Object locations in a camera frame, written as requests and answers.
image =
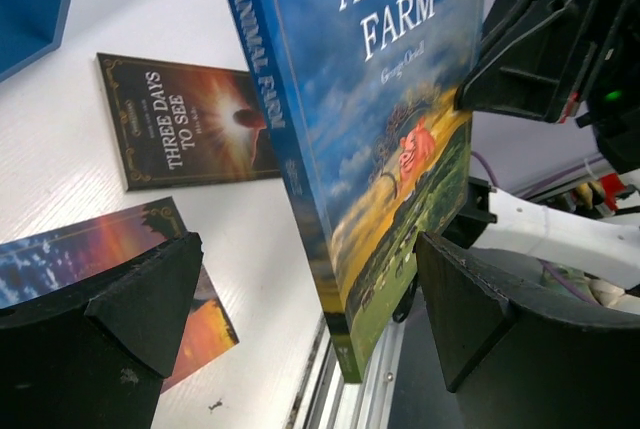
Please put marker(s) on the Animal Farm book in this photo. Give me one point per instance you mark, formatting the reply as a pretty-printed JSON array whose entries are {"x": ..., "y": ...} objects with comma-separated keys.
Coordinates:
[{"x": 359, "y": 102}]

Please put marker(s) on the Three Days to See book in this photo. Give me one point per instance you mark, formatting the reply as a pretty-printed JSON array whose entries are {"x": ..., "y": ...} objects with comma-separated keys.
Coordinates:
[{"x": 180, "y": 125}]

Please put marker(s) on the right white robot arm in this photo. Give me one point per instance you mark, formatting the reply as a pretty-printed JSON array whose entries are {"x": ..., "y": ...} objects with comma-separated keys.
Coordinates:
[{"x": 605, "y": 250}]

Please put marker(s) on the blue yellow wooden bookshelf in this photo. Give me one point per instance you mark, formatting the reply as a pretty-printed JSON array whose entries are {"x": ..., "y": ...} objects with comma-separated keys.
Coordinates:
[{"x": 30, "y": 29}]

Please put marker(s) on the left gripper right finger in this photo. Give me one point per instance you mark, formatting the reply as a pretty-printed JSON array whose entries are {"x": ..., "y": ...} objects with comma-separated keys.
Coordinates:
[{"x": 518, "y": 355}]

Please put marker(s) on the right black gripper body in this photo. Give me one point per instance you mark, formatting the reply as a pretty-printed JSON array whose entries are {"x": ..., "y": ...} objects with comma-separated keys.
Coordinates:
[{"x": 611, "y": 90}]

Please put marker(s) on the Jane Eyre book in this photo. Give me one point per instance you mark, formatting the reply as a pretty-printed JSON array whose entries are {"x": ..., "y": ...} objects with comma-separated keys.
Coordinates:
[{"x": 39, "y": 264}]

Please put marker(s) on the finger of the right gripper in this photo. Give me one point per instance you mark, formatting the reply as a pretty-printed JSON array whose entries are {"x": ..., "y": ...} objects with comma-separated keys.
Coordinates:
[{"x": 534, "y": 59}]

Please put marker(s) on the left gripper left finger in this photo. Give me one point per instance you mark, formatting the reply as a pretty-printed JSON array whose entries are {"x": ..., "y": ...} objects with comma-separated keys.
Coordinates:
[{"x": 95, "y": 354}]

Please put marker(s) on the aluminium mounting rail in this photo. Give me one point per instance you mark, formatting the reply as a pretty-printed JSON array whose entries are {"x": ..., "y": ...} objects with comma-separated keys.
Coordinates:
[{"x": 324, "y": 400}]

